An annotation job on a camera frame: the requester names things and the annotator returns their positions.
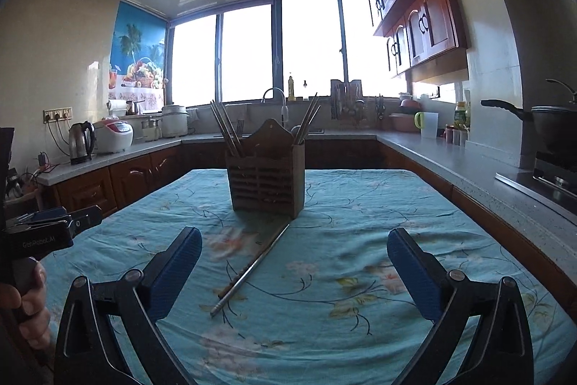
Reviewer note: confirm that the turquoise floral tablecloth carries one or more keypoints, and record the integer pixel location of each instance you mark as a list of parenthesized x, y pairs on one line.
[(342, 231)]

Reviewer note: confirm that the tropical fruit wall poster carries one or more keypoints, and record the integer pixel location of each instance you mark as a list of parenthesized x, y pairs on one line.
[(137, 51)]

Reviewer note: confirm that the kitchen window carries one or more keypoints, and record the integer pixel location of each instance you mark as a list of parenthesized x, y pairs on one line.
[(248, 51)]

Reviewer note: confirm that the wooden slatted utensil holder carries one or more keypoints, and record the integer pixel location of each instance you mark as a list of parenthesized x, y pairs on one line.
[(266, 182)]

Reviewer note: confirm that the pink plastic basin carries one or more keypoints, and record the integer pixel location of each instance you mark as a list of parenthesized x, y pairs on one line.
[(403, 119)]

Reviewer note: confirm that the patterned wooden chopstick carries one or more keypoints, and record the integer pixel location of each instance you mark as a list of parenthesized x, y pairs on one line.
[(225, 292), (232, 128)]

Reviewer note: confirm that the pale spoon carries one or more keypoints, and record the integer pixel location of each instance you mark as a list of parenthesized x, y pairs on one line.
[(295, 130)]

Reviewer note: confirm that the row of spice jars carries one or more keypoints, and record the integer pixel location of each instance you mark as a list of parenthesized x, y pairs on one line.
[(455, 136)]

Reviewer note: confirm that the black wok with lid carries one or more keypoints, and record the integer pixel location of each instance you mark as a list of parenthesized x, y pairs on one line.
[(554, 128)]

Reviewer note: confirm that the small dark pot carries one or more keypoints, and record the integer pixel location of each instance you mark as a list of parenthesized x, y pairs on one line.
[(134, 107)]

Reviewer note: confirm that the person's left hand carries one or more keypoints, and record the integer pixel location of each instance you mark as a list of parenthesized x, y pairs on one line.
[(31, 313)]

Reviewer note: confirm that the wall power outlets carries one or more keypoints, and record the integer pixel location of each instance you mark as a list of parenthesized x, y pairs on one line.
[(57, 115)]

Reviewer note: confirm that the white electric pot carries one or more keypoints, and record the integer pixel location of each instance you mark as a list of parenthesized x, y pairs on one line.
[(175, 121)]

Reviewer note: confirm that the pink white rice cooker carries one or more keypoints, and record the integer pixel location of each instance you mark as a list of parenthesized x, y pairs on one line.
[(112, 137)]

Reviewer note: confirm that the plain wooden chopstick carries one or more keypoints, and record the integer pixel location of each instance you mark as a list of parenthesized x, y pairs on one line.
[(223, 128), (307, 119), (303, 121), (311, 125), (227, 128)]

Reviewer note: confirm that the steel electric kettle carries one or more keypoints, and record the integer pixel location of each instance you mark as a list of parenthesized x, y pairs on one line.
[(82, 143)]

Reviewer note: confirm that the green yellow bottle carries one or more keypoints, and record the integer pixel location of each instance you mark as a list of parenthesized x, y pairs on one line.
[(460, 114)]

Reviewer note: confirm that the wooden lower cabinets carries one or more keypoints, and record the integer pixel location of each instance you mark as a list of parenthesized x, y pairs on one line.
[(130, 177)]

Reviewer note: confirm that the curved steel faucet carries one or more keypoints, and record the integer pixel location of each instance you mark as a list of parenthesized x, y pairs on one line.
[(275, 96)]

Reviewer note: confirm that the metal dish rack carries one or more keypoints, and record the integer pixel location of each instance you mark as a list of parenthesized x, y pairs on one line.
[(346, 101)]

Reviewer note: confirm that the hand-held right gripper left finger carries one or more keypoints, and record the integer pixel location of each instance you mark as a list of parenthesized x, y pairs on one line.
[(178, 267)]

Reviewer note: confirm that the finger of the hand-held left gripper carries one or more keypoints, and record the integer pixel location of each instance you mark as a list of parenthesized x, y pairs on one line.
[(88, 217), (38, 216)]

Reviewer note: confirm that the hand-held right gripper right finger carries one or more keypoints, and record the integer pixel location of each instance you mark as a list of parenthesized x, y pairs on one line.
[(412, 267)]

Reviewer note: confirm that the yellow dish soap bottle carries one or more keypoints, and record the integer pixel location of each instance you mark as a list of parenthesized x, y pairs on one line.
[(291, 89)]

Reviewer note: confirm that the grey kitchen countertop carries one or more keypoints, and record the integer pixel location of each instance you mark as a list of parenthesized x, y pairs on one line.
[(450, 168)]

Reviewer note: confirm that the gas stove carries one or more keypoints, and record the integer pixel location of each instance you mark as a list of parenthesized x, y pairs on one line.
[(556, 182)]

